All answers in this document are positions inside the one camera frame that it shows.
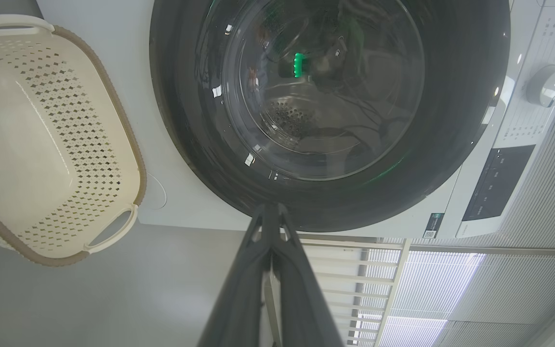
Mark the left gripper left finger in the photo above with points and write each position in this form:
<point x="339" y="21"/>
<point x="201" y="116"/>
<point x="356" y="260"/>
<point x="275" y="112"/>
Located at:
<point x="239" y="308"/>

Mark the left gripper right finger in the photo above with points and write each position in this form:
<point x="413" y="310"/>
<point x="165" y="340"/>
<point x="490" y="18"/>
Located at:
<point x="304" y="313"/>

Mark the black round glass washer door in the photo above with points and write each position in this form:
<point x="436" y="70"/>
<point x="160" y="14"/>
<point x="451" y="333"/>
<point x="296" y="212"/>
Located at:
<point x="186" y="96"/>

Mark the dark washing machine control panel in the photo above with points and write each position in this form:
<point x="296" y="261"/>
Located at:
<point x="499" y="183"/>

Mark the white front-load washing machine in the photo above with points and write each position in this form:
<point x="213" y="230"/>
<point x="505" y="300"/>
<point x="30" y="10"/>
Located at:
<point x="128" y="96"/>

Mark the round white washer control knob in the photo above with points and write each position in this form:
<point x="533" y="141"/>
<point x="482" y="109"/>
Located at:
<point x="549" y="84"/>

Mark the white metal railing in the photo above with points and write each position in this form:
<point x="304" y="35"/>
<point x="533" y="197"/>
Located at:
<point x="345" y="243"/>

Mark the round white drain filter cover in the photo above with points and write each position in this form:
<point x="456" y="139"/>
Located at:
<point x="154" y="193"/>

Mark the small black QR sticker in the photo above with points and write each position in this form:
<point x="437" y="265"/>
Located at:
<point x="434" y="225"/>

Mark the cream perforated laundry basket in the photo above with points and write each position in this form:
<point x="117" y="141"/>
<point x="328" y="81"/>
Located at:
<point x="27" y="144"/>

